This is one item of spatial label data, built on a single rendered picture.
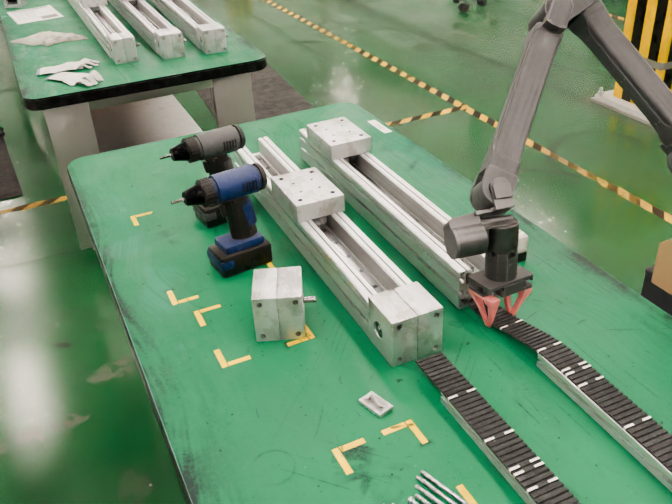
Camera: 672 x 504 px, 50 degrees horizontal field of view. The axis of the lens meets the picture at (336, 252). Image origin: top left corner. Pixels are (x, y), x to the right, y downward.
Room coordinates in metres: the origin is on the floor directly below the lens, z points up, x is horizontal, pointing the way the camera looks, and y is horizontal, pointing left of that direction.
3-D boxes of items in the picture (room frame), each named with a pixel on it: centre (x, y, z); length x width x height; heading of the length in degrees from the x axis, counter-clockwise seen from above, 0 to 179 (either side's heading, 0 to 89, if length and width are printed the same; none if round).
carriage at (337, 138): (1.74, -0.02, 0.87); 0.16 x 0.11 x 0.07; 23
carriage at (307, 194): (1.43, 0.06, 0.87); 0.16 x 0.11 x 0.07; 23
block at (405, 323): (1.03, -0.13, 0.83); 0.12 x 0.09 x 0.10; 113
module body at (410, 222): (1.51, -0.12, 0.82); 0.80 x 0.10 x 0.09; 23
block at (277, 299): (1.10, 0.10, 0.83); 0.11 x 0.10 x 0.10; 92
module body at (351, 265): (1.43, 0.06, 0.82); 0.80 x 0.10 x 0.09; 23
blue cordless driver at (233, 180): (1.31, 0.23, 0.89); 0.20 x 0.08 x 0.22; 121
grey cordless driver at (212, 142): (1.53, 0.29, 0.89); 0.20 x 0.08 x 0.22; 122
